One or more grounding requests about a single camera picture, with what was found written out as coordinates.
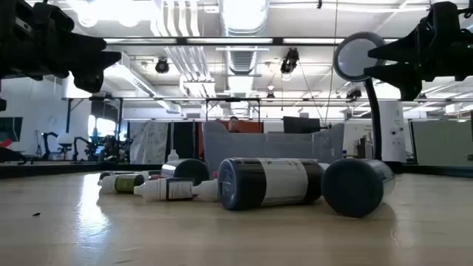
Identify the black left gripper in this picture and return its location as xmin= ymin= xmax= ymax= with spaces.
xmin=0 ymin=0 xmax=123 ymax=94

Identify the large bottle with purple tip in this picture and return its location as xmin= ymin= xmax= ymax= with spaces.
xmin=160 ymin=157 xmax=211 ymax=186

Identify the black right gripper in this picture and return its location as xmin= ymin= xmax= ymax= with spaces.
xmin=363 ymin=1 xmax=473 ymax=102

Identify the small black white-labelled dropper bottle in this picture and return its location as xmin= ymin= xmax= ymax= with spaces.
xmin=133 ymin=177 xmax=196 ymax=202

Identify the black computer monitor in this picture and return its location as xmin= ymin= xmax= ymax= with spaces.
xmin=282 ymin=115 xmax=323 ymax=134

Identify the black desk lamp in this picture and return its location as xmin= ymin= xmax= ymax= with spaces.
xmin=332 ymin=31 xmax=404 ymax=174

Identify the black aluminium table frame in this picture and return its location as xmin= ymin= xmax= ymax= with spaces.
xmin=0 ymin=161 xmax=473 ymax=180

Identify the large bottle with red tip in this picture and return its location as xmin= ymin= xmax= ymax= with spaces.
xmin=217 ymin=157 xmax=325 ymax=211

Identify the small green-labelled dropper bottle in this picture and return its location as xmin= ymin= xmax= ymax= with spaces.
xmin=97 ymin=173 xmax=146 ymax=194

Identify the person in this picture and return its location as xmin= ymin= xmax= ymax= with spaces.
xmin=227 ymin=115 xmax=241 ymax=133

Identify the white round column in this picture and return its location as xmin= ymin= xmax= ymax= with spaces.
xmin=379 ymin=100 xmax=408 ymax=163

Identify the black ceiling-hung camera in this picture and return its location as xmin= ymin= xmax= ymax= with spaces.
xmin=279 ymin=47 xmax=301 ymax=75
xmin=154 ymin=57 xmax=171 ymax=75

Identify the grey partition panel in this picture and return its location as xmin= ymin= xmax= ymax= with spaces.
xmin=409 ymin=119 xmax=473 ymax=167

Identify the dark wall screen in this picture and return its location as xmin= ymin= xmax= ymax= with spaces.
xmin=0 ymin=117 xmax=24 ymax=143

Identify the orange partition panel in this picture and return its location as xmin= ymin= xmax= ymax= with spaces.
xmin=217 ymin=119 xmax=265 ymax=134

